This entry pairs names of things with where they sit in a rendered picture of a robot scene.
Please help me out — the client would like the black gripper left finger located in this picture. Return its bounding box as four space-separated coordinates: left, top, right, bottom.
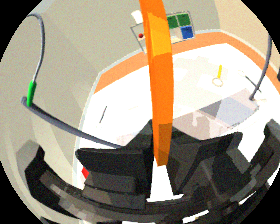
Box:
75 117 155 198

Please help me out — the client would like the orange handle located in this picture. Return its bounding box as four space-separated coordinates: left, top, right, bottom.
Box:
139 0 175 167

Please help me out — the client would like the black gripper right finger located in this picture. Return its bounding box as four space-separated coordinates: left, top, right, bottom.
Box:
165 127 244 196

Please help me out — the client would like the red rectangular block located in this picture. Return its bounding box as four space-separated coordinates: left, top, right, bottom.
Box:
81 167 88 179

